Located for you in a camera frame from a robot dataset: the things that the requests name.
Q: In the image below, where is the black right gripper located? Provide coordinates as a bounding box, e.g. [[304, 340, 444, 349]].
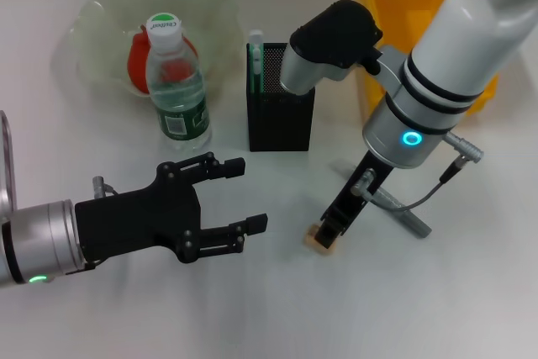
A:
[[184, 150, 397, 263]]

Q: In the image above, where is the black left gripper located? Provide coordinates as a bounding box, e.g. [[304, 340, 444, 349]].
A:
[[74, 151, 247, 265]]

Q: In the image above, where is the tan eraser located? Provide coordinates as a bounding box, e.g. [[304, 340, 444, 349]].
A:
[[304, 224, 336, 256]]

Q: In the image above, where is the clear green-label water bottle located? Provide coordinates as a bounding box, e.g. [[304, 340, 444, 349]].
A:
[[145, 12, 213, 152]]

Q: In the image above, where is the green utility knife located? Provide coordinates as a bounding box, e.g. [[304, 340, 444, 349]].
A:
[[248, 29, 266, 94]]

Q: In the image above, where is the grey glitter pen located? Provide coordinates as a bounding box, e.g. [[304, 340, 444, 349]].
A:
[[335, 160, 433, 239]]

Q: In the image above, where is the red tomato toy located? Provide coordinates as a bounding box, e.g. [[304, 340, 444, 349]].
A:
[[128, 26, 198, 95]]

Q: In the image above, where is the black mesh pen holder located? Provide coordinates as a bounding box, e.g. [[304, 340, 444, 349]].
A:
[[245, 42, 315, 153]]

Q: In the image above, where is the pale green glass fruit plate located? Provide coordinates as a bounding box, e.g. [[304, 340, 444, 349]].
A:
[[66, 0, 247, 99]]

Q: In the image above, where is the silver left wrist connector knob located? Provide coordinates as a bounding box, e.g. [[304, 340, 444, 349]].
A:
[[91, 174, 119, 198]]

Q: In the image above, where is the yellow plastic bin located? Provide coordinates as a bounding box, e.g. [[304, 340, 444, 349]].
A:
[[355, 0, 501, 114]]

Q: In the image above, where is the right gripper cable with plug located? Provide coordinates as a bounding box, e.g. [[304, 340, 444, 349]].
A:
[[352, 131, 485, 211]]

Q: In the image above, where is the gripper cable with plug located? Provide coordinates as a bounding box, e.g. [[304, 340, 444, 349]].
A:
[[50, 258, 102, 280], [352, 131, 485, 211]]

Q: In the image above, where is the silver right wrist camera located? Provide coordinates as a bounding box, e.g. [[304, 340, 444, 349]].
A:
[[279, 0, 411, 95]]

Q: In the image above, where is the left gripper cable with plug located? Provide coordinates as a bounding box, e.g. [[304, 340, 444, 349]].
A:
[[50, 258, 102, 280]]

